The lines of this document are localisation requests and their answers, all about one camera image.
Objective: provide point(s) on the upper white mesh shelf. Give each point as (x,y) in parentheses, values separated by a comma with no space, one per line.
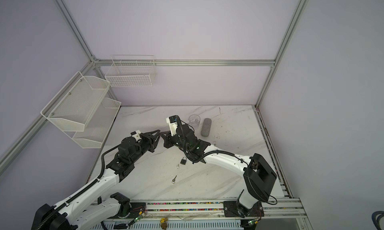
(73,108)

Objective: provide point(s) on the clear plastic cup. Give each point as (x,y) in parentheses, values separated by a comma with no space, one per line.
(194,120)

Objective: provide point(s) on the grey oblong sponge block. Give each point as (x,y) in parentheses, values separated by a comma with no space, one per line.
(206,127)

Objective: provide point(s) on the white wire basket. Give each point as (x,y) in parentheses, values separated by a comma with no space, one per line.
(132,71)

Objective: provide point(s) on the white mesh shelf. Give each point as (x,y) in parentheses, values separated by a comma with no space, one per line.
(99,126)
(73,108)

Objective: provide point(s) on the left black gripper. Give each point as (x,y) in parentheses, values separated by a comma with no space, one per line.
(150,139)

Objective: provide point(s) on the aluminium frame rail base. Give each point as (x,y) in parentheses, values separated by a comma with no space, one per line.
(191,210)

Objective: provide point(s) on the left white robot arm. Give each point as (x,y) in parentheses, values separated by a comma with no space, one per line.
(58,216)

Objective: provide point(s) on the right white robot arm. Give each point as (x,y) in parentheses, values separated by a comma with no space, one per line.
(268,179)

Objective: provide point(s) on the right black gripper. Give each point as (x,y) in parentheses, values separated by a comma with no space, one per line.
(166,134)

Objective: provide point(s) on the black padlock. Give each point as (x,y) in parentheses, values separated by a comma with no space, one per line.
(183,161)

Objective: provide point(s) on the lower white mesh shelf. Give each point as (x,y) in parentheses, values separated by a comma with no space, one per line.
(99,126)

